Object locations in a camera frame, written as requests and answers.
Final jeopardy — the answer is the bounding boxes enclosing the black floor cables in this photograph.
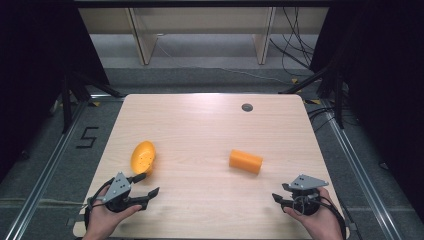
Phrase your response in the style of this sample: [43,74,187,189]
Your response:
[307,105,338,133]

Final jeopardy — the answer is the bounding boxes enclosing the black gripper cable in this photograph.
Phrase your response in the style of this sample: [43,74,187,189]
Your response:
[292,194,348,240]
[83,177,116,234]

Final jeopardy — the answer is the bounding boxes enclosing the bundle of black cables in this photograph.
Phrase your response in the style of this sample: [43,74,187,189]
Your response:
[269,6,317,78]

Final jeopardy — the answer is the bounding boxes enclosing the light wooden shelf unit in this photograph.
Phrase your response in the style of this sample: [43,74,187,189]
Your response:
[78,6,330,66]

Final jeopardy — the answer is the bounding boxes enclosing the person's left hand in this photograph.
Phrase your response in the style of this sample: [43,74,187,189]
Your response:
[83,184,143,240]

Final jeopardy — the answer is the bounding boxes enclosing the orange cylinder block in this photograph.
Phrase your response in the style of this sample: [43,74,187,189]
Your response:
[228,148,264,175]

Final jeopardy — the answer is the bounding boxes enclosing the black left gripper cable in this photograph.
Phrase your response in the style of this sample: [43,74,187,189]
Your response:
[83,177,116,234]

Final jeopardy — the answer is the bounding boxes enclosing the person's right hand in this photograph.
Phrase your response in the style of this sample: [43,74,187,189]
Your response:
[283,186,346,240]

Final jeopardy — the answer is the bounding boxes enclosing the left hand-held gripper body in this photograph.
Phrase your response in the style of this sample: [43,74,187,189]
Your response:
[100,171,135,214]

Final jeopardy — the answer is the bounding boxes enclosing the aluminium floor rail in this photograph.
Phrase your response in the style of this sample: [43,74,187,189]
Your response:
[2,95,101,240]
[319,99,403,240]

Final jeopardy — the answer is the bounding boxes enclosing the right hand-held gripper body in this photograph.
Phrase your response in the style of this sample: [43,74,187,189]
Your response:
[287,173,330,217]

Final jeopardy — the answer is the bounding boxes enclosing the orange perforated plastic bowl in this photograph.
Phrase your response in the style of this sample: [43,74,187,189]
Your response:
[129,140,157,177]

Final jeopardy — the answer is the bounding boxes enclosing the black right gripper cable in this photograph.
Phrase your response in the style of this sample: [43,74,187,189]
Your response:
[292,194,348,240]

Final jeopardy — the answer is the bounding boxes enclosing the black curtain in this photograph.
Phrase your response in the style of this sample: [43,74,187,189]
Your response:
[0,0,112,183]
[309,0,424,223]

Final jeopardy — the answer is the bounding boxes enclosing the black metal stand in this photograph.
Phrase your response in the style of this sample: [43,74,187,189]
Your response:
[279,63,348,130]
[59,70,125,135]

